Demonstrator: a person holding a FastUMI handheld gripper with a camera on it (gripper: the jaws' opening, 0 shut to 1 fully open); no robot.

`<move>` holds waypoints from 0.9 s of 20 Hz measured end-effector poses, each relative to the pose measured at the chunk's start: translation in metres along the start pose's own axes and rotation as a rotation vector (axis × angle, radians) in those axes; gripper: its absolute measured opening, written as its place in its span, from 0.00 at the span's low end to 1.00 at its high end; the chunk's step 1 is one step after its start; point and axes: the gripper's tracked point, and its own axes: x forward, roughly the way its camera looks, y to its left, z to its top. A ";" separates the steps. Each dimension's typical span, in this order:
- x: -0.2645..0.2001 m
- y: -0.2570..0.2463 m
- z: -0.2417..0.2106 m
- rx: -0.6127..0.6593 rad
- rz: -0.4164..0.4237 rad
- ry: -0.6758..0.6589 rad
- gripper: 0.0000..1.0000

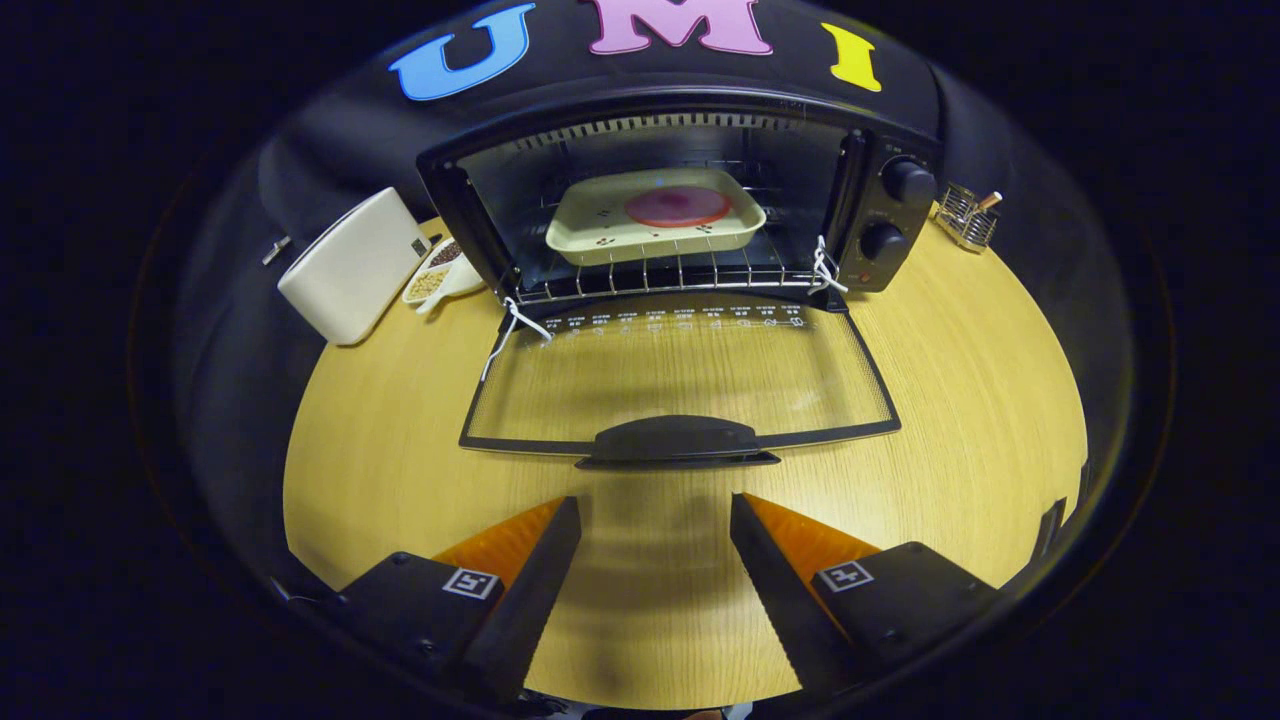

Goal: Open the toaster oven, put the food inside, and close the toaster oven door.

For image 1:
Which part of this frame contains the cream white toaster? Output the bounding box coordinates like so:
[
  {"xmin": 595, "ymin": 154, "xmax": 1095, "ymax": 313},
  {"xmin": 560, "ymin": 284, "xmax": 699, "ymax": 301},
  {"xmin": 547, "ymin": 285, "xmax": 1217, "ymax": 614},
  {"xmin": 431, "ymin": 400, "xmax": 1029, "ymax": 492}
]
[{"xmin": 277, "ymin": 187, "xmax": 433, "ymax": 347}]

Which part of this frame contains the pink ham slice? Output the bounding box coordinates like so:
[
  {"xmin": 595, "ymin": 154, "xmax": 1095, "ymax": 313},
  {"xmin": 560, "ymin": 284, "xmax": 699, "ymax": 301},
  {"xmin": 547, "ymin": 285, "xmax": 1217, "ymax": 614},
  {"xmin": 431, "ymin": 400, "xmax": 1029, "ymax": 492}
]
[{"xmin": 625, "ymin": 185, "xmax": 733, "ymax": 229}]

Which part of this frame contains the metal wire holder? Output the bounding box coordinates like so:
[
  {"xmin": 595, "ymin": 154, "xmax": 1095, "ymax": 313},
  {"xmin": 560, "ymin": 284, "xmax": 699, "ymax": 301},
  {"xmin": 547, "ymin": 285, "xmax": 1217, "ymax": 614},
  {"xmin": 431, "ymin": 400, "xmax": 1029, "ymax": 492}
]
[{"xmin": 935, "ymin": 183, "xmax": 1001, "ymax": 253}]

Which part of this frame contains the large black oven knob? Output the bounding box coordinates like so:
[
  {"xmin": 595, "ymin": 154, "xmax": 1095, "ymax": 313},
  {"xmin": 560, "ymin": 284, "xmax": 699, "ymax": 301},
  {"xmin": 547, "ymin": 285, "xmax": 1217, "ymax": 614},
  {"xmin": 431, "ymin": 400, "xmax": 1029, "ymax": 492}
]
[{"xmin": 882, "ymin": 158, "xmax": 938, "ymax": 209}]

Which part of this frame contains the black toaster oven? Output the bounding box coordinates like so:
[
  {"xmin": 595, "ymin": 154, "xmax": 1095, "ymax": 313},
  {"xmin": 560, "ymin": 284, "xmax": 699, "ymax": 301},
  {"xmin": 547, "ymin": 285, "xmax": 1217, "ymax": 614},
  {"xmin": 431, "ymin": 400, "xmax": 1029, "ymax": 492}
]
[{"xmin": 417, "ymin": 90, "xmax": 946, "ymax": 311}]

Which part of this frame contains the small black oven knob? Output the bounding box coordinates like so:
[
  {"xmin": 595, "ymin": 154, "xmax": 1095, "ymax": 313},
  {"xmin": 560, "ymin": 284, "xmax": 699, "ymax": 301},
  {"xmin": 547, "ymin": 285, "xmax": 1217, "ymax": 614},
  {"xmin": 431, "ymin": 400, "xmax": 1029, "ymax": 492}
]
[{"xmin": 860, "ymin": 220, "xmax": 911, "ymax": 266}]

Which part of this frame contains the cream square plate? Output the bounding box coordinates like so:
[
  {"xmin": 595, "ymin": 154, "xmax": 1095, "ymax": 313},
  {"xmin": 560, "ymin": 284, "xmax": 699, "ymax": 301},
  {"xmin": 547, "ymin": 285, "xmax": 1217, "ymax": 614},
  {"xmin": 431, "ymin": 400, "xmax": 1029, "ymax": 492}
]
[{"xmin": 545, "ymin": 168, "xmax": 768, "ymax": 267}]

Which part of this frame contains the white string tie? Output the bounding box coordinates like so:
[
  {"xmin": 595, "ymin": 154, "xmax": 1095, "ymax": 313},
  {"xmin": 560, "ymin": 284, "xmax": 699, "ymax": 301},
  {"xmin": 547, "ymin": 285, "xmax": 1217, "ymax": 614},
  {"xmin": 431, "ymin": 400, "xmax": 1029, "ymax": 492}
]
[
  {"xmin": 480, "ymin": 297, "xmax": 553, "ymax": 381},
  {"xmin": 808, "ymin": 235, "xmax": 849, "ymax": 296}
]

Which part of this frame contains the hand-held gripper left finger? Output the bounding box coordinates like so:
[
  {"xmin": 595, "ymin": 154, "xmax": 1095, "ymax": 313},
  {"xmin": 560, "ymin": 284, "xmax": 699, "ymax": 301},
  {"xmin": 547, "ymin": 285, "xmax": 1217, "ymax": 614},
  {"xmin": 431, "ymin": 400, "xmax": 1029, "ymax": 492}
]
[{"xmin": 340, "ymin": 495, "xmax": 583, "ymax": 706}]

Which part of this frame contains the white dish with beans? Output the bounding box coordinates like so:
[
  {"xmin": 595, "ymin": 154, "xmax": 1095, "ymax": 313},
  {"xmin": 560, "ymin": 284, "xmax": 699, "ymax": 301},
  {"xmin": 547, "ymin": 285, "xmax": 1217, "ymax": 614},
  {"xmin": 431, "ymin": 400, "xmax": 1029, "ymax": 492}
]
[{"xmin": 402, "ymin": 237, "xmax": 486, "ymax": 316}]

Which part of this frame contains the black backdrop cloth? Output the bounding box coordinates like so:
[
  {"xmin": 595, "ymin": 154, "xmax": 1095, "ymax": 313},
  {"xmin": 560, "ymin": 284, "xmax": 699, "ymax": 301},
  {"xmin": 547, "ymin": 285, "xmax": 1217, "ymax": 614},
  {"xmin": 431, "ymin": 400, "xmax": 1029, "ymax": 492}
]
[{"xmin": 170, "ymin": 0, "xmax": 1136, "ymax": 591}]

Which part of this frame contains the glass toaster oven door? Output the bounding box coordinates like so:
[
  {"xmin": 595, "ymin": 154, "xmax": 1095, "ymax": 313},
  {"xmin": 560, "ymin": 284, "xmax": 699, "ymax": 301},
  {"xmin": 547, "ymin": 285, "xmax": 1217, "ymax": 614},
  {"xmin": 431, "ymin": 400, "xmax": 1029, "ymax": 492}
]
[{"xmin": 460, "ymin": 300, "xmax": 901, "ymax": 471}]

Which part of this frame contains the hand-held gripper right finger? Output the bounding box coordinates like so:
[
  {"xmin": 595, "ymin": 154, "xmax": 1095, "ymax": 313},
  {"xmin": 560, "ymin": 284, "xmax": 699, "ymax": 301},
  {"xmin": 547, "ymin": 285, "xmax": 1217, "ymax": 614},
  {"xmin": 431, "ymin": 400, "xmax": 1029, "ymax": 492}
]
[{"xmin": 730, "ymin": 492, "xmax": 1001, "ymax": 701}]

